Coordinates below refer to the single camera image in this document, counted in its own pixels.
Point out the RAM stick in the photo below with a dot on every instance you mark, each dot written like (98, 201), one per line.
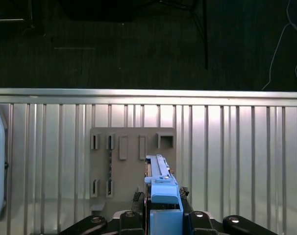
(110, 164)

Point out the hard disk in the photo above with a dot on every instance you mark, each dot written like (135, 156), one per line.
(163, 195)

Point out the grey plastic parts rack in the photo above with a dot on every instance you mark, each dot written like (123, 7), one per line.
(129, 171)

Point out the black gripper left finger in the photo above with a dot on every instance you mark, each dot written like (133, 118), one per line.
(129, 225)

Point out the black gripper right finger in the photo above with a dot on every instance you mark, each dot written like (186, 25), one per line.
(200, 225)

